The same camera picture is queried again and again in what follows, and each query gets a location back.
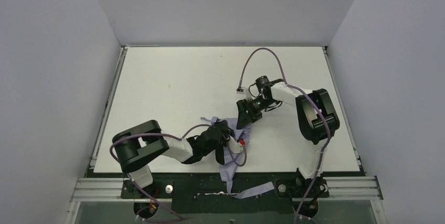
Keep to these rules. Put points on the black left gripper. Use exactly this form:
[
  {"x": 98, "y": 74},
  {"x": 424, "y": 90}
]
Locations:
[{"x": 222, "y": 139}]

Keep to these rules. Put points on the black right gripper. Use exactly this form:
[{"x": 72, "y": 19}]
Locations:
[{"x": 247, "y": 106}]

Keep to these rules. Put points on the lavender folding umbrella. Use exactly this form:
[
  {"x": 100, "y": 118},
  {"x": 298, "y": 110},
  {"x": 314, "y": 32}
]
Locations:
[{"x": 233, "y": 161}]

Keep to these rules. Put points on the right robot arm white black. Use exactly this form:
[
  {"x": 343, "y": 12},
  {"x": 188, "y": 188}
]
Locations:
[{"x": 317, "y": 118}]

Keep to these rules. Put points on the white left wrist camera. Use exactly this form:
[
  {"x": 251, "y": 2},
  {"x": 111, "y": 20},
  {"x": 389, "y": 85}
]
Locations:
[{"x": 235, "y": 147}]

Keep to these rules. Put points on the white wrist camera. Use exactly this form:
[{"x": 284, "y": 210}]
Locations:
[
  {"x": 235, "y": 147},
  {"x": 245, "y": 92}
]

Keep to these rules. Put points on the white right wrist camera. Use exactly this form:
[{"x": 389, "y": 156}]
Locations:
[{"x": 245, "y": 92}]

